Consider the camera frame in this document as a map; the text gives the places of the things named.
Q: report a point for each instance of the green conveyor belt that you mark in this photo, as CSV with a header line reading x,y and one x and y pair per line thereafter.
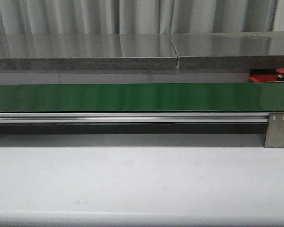
x,y
143,97

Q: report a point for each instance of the grey stone counter slab left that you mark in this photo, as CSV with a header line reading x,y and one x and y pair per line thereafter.
x,y
86,52

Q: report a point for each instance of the grey stone counter slab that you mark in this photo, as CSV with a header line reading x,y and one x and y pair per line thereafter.
x,y
243,50
86,52

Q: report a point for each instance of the red plastic tray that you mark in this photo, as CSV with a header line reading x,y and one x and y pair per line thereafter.
x,y
265,78

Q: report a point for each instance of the grey stone counter slab right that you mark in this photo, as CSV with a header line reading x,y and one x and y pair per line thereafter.
x,y
243,50

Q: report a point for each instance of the white pleated curtain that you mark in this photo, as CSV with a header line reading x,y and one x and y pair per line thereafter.
x,y
135,16

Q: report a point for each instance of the aluminium conveyor side rail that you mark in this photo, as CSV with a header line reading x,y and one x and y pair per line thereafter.
x,y
134,117

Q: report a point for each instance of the steel conveyor support bracket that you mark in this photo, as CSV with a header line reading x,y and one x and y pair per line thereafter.
x,y
275,131

